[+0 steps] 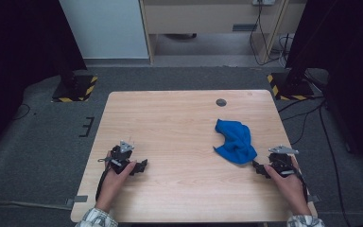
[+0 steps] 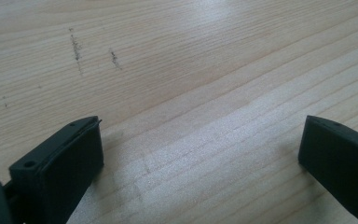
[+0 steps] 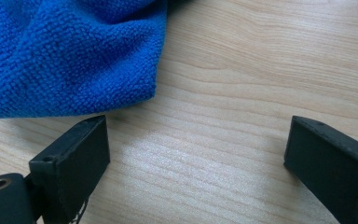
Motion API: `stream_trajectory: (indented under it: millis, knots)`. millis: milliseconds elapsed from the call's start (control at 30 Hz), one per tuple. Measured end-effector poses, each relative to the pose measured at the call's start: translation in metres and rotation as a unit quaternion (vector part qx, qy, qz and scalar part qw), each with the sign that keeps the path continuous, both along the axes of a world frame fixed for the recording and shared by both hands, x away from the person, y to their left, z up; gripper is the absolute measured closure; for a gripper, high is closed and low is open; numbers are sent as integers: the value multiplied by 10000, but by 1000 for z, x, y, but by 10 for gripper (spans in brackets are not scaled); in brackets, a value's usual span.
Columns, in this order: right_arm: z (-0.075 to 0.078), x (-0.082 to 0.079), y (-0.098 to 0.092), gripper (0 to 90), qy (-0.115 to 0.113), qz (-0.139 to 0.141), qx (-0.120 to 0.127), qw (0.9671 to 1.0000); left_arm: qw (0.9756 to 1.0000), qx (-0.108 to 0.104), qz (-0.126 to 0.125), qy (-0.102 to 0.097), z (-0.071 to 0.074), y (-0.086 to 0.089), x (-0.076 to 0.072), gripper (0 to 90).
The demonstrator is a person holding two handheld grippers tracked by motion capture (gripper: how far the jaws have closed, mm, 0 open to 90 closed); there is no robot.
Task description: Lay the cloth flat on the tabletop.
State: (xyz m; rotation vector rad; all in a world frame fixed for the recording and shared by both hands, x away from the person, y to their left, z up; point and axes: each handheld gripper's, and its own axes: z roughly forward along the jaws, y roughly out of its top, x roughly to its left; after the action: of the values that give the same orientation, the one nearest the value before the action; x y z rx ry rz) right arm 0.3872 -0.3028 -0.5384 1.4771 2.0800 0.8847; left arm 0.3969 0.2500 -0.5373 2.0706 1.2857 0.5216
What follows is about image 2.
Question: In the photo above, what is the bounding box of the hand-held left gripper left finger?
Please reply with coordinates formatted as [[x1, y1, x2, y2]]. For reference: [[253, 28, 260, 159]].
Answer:
[[8, 116, 104, 224]]

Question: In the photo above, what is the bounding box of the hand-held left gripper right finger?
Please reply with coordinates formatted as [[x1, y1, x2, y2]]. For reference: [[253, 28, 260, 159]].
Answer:
[[297, 115, 358, 224]]

